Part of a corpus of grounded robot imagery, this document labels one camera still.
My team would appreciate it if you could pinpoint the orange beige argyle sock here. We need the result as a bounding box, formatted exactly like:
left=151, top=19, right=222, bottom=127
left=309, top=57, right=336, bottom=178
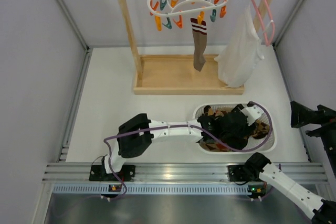
left=198, top=142, right=231, bottom=153

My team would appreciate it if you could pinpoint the white plastic bag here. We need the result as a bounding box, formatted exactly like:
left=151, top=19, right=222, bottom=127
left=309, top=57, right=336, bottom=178
left=214, top=6, right=265, bottom=88

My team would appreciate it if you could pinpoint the aluminium mounting rail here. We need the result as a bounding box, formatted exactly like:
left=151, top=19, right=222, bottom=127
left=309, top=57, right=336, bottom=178
left=41, top=162, right=329, bottom=196

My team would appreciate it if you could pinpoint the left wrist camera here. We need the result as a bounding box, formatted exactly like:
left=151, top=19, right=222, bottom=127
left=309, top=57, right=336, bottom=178
left=241, top=105, right=264, bottom=126

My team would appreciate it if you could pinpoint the pink plastic hanger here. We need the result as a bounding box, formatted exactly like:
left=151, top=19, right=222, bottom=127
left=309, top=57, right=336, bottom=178
left=250, top=0, right=276, bottom=46

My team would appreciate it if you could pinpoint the brown tan argyle sock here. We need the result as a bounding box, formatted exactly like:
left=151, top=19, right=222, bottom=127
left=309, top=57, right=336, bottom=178
left=203, top=105, right=224, bottom=118

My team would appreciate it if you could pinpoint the brown yellow argyle sock in basket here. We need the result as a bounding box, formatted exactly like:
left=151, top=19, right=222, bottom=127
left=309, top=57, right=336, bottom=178
left=251, top=120, right=269, bottom=140

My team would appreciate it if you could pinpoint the white plastic basket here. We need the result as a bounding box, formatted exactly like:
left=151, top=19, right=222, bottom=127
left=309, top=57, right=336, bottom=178
left=193, top=101, right=276, bottom=155

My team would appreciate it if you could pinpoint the white round clip hanger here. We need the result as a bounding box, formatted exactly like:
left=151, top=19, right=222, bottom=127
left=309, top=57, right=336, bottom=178
left=146, top=0, right=229, bottom=31

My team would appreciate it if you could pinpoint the wooden clothes rack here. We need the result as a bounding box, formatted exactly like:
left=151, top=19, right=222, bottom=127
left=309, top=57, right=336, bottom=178
left=118, top=0, right=271, bottom=95

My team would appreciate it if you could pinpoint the striped cuff brown sock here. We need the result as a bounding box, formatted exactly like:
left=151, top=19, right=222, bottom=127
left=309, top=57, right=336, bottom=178
left=190, top=18, right=207, bottom=72

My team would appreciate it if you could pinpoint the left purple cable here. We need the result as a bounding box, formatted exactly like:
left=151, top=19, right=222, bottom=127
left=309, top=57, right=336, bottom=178
left=103, top=100, right=274, bottom=201

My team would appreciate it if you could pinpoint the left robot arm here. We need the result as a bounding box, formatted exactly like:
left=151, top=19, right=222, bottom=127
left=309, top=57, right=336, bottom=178
left=103, top=104, right=259, bottom=174

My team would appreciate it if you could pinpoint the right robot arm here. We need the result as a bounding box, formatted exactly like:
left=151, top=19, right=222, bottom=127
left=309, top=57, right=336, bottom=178
left=243, top=101, right=335, bottom=223

